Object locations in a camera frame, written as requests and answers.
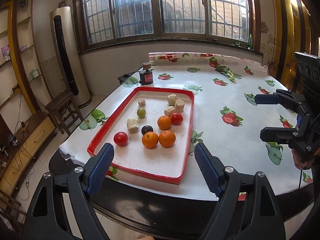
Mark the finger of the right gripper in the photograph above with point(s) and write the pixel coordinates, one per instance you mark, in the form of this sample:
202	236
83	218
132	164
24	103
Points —
279	135
267	99

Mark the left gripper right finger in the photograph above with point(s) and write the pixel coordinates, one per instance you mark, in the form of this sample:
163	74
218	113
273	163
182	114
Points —
246	208

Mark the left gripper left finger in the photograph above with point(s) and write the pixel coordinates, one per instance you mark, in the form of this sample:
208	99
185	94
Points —
47	218

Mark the red tomato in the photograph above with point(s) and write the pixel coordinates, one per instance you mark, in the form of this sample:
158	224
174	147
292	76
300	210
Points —
176	118
120	138

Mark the orange mandarin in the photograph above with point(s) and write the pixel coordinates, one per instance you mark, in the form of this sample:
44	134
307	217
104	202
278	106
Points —
164	122
150	140
167	138

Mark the beige block tall striped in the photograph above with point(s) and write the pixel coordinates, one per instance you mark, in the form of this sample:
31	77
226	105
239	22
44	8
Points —
132	125

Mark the dark plum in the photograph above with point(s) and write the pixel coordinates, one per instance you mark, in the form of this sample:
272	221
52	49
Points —
145	129

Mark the small beige block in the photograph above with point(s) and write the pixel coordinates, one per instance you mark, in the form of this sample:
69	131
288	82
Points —
141	102

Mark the green grape tomato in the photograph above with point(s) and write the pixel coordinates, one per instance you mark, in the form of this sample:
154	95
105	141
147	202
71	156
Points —
141	113

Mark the right hand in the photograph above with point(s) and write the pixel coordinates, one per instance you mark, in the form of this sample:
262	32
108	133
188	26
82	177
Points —
300	165

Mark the green leafy vegetable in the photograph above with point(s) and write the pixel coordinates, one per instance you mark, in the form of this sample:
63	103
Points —
226	71

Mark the green bottle on sill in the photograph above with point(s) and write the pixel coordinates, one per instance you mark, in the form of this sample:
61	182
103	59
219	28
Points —
250	42

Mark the wooden shelf unit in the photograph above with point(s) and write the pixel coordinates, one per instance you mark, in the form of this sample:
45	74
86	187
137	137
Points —
25	125

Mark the wooden stool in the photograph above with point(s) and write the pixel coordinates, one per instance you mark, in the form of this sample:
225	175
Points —
64	112

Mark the red rimmed white tray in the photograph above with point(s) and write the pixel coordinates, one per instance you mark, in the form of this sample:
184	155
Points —
165	164

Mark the black jar red label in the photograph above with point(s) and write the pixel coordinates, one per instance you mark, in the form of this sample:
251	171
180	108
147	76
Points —
145	74

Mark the standing air conditioner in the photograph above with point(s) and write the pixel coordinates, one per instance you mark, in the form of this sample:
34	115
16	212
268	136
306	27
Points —
67	55

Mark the purple plush toy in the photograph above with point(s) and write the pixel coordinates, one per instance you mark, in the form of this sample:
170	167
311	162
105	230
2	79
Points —
6	54

